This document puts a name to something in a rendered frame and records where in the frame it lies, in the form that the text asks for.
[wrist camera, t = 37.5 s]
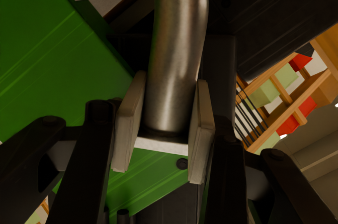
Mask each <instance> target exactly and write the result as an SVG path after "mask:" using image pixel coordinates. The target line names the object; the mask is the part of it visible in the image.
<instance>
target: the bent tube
mask: <svg viewBox="0 0 338 224"><path fill-rule="evenodd" d="M208 13H209V0H154V23H153V31H152V39H151V47H150V56H149V64H148V72H147V80H146V88H145V96H144V104H143V112H142V120H141V124H140V127H139V131H138V134H137V138H136V141H135V145H134V147H135V148H141V149H148V150H154V151H160V152H167V153H173V154H179V155H185V156H188V127H189V122H190V116H191V111H192V105H193V100H194V95H195V89H196V84H197V78H198V73H199V68H200V62H201V57H202V51H203V46H204V41H205V35H206V30H207V23H208Z"/></svg>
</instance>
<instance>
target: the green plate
mask: <svg viewBox="0 0 338 224"><path fill-rule="evenodd" d="M106 34H115V32H114V31H113V29H112V28H111V27H110V26H109V25H108V23H107V22H106V21H105V20H104V18H103V17H102V16H101V15H100V14H99V12H98V11H97V10H96V9H95V7H94V6H93V5H92V4H91V3H90V1H89V0H79V1H75V0H0V141H1V142H2V143H3V142H5V141H6V140H8V139H9V138H10V137H12V136H13V135H15V134H16V133H17V132H19V131H20V130H22V129H23V128H24V127H26V126H27V125H28V124H30V123H31V122H33V121H34V120H35V119H38V118H40V117H44V116H57V117H61V118H63V119H65V121H66V127H74V126H82V125H83V123H84V121H85V106H86V103H87V102H88V101H90V100H95V99H103V100H108V99H113V98H115V97H119V98H121V99H123V98H124V96H125V94H126V92H127V90H128V88H129V86H130V84H131V82H132V80H133V78H134V76H135V74H136V73H135V72H134V71H133V70H132V68H131V67H130V66H129V65H128V64H127V62H126V61H125V60H124V59H123V57H122V56H121V55H120V54H119V53H118V51H117V50H116V49H115V48H114V47H113V45H112V44H111V43H110V42H109V41H108V39H107V38H106ZM111 163H112V161H111ZM187 182H189V181H188V156H185V155H179V154H173V153H167V152H160V151H154V150H148V149H141V148H135V147H134V148H133V152H132V155H131V159H130V162H129V166H128V169H127V171H125V172H124V173H123V172H116V171H113V169H111V165H110V174H109V181H108V187H107V194H106V200H105V206H106V207H108V208H109V224H117V211H118V210H120V209H127V210H128V211H129V217H131V216H133V215H134V214H136V213H138V212H139V211H141V210H143V209H144V208H146V207H147V206H149V205H151V204H152V203H154V202H156V201H157V200H159V199H161V198H162V197H164V196H166V195H167V194H169V193H170V192H172V191H174V190H175V189H177V188H179V187H180V186H182V185H184V184H185V183H187Z"/></svg>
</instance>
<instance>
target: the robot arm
mask: <svg viewBox="0 0 338 224"><path fill-rule="evenodd" d="M146 80H147V71H144V70H139V71H137V72H136V74H135V76H134V78H133V80H132V82H131V84H130V86H129V88H128V90H127V92H126V94H125V96H124V98H123V100H122V101H121V100H114V99H108V100H103V99H95V100H90V101H88V102H87V103H86V106H85V117H84V123H83V125H82V126H74V127H66V121H65V119H63V118H61V117H57V116H44V117H40V118H38V119H35V120H34V121H33V122H31V123H30V124H28V125H27V126H26V127H24V128H23V129H22V130H20V131H19V132H17V133H16V134H15V135H13V136H12V137H10V138H9V139H8V140H6V141H5V142H3V143H2V144H1V145H0V224H24V223H25V222H26V221H27V220H28V219H29V217H30V216H31V215H32V214H33V213H34V211H35V210H36V209H37V208H38V206H39V205H40V204H41V203H42V202H43V200H44V199H45V198H46V197H47V195H48V194H49V193H50V192H51V191H52V189H53V188H54V187H55V186H56V184H57V183H58V182H59V181H60V180H61V178H62V181H61V183H60V186H59V189H58V191H57V194H56V197H55V199H54V202H53V204H52V207H51V210H50V212H49V215H48V218H47V220H46V223H45V224H102V220H103V213H104V207H105V200H106V194H107V187H108V181H109V174H110V165H111V169H113V171H116V172H123V173H124V172H125V171H127V169H128V166H129V162H130V159H131V155H132V152H133V148H134V145H135V141H136V138H137V134H138V131H139V127H140V124H141V120H142V112H143V104H144V96H145V88H146ZM111 161H112V163H111ZM205 175H206V180H205ZM204 180H205V184H204V189H203V193H202V198H201V199H202V204H201V210H200V217H199V224H249V217H248V207H249V209H250V212H251V214H252V217H253V219H254V221H255V224H338V219H337V218H336V216H335V215H334V214H333V213H332V211H331V210H330V209H329V207H328V206H327V205H326V203H325V202H324V201H323V199H322V198H321V197H320V195H319V194H318V193H317V192H316V190H315V189H314V188H313V186H312V185H311V184H310V182H309V181H308V180H307V178H306V177H305V176H304V174H303V173H302V172H301V170H300V169H299V168H298V167H297V165H296V164H295V163H294V161H293V160H292V159H291V157H290V156H288V155H287V154H286V153H284V152H283V151H281V150H278V149H272V148H265V149H262V151H261V153H260V155H257V154H254V153H251V152H249V151H247V150H245V149H244V144H243V142H242V141H241V140H240V139H238V138H236V136H235V133H234V129H233V126H232V123H231V120H230V119H229V118H228V117H226V116H220V115H214V114H213V111H212V106H211V100H210V94H209V88H208V83H207V82H206V80H202V79H198V80H197V84H196V89H195V95H194V100H193V105H192V111H191V116H190V122H189V127H188V181H190V183H194V184H200V185H201V184H202V183H204Z"/></svg>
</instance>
